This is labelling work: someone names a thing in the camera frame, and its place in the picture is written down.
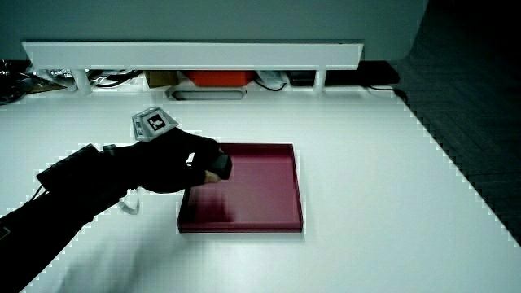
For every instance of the small black box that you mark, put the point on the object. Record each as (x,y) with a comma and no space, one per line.
(301,77)

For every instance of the crumpled silver foil bag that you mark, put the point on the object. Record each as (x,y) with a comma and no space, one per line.
(57,76)

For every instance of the long black box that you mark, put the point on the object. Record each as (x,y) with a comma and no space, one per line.
(362,73)

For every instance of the orange box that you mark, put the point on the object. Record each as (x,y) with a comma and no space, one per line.
(220,77)

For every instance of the white raised shelf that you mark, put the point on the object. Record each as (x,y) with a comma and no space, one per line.
(191,55)

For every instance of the black charger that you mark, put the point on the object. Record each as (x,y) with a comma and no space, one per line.
(221,166)

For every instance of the person's right hand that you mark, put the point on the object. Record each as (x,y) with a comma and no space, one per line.
(167,163)

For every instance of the clear plastic bag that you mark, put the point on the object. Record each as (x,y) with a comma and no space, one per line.
(270,78)

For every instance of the black sensor box on forearm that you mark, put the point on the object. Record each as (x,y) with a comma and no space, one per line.
(71,167)

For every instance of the brown cardboard box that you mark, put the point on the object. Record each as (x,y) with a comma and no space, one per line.
(160,78)

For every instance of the dark red square plate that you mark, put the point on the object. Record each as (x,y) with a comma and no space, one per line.
(260,191)

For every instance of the person's right forearm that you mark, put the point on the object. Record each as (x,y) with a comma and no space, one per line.
(49,219)

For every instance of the grey flat tray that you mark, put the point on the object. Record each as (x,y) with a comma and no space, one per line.
(207,94)

